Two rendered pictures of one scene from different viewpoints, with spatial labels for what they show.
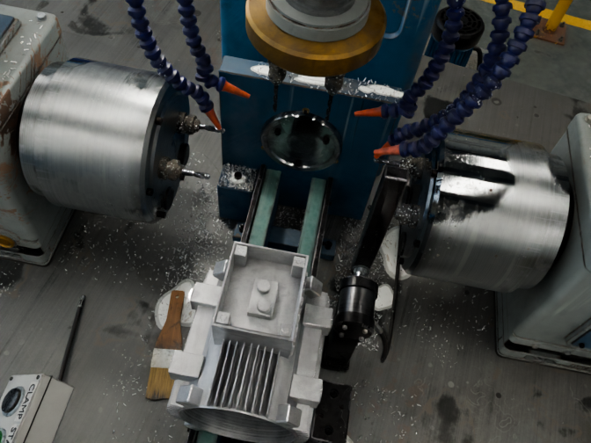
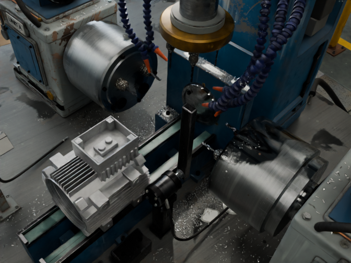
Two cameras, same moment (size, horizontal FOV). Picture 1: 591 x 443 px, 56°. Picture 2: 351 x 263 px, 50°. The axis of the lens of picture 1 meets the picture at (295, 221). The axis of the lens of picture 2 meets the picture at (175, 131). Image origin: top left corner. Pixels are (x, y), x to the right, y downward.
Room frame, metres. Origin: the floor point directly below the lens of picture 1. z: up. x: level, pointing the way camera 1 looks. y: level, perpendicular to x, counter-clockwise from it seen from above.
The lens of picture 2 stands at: (-0.05, -0.46, 1.83)
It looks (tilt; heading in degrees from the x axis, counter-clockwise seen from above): 48 degrees down; 38
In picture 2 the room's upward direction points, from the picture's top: 4 degrees clockwise
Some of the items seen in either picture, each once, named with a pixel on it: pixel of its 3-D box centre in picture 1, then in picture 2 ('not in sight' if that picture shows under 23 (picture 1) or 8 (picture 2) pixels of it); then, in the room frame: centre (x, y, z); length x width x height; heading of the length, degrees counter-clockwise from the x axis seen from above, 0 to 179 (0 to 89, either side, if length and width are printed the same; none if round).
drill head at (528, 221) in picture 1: (490, 213); (275, 181); (0.55, -0.32, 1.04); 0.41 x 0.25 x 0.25; 87
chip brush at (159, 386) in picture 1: (169, 342); not in sight; (0.33, 0.19, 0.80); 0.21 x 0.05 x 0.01; 5
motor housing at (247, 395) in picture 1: (253, 353); (97, 180); (0.26, 0.03, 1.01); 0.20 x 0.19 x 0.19; 177
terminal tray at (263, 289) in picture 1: (261, 301); (106, 148); (0.30, 0.03, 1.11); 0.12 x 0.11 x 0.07; 177
